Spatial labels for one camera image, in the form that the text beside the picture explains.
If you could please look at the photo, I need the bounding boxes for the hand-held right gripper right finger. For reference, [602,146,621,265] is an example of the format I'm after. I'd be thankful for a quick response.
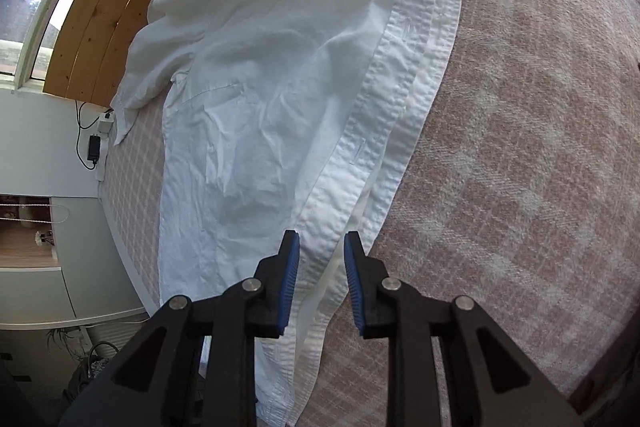
[343,231,585,427]

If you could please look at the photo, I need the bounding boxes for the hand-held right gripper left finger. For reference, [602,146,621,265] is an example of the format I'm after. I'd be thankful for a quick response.
[59,230,301,427]

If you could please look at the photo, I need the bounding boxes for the white shirt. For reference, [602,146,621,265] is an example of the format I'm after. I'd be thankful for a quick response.
[111,0,493,425]

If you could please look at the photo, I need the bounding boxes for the pink plaid mat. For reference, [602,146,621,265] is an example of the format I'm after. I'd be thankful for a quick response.
[97,0,640,427]

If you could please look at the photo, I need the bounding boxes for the white cabinet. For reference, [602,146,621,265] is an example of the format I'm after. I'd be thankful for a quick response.
[0,194,151,330]

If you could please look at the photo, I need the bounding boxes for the white power strip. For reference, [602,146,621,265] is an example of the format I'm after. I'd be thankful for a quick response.
[95,109,116,180]

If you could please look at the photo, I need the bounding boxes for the knotty pine board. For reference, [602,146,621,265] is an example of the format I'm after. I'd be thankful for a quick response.
[42,0,153,108]

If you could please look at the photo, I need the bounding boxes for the white window frame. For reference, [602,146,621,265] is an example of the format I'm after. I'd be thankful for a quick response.
[0,0,91,95]

